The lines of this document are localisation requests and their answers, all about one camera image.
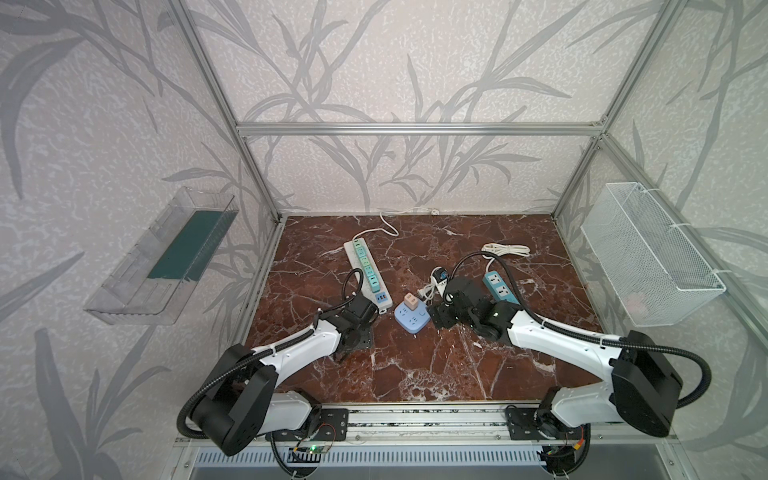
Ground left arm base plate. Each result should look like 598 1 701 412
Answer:
272 407 350 442

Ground square blue power strip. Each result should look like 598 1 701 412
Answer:
394 300 431 335

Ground coiled white teal-strip cable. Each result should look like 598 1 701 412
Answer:
481 242 532 274

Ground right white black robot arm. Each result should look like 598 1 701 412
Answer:
428 267 713 439

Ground white power strip cable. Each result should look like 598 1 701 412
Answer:
351 207 442 241

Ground clear plastic wall tray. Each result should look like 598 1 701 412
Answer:
84 187 239 326

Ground long white pastel power strip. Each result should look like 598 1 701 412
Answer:
343 238 393 314

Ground pink plug cube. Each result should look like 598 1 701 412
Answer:
403 293 420 311

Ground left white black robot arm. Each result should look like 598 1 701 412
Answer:
176 268 379 456

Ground white wire mesh basket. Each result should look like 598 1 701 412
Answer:
581 182 726 327

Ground aluminium front rail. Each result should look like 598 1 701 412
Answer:
173 403 679 448

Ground teal power strip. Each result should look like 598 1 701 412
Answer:
483 271 519 305

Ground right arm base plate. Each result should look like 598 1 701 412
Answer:
504 387 591 442

